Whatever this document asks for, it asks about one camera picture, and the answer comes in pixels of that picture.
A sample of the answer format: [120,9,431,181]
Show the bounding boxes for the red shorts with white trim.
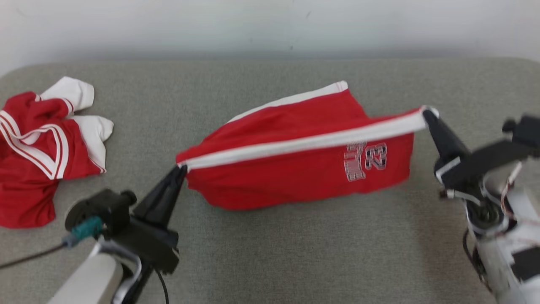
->
[175,80,429,212]

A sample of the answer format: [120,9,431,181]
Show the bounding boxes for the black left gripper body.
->
[112,212,181,276]

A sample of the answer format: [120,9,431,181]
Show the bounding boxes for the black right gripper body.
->
[435,139,531,191]

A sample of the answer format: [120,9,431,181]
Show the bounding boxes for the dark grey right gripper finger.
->
[422,107,472,165]

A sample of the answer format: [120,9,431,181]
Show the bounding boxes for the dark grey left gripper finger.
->
[132,165,188,231]

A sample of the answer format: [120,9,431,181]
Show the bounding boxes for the red white basketball jersey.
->
[0,76,114,229]

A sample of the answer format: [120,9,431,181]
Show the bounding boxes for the thin black cable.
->
[153,269,170,304]
[462,228,490,292]

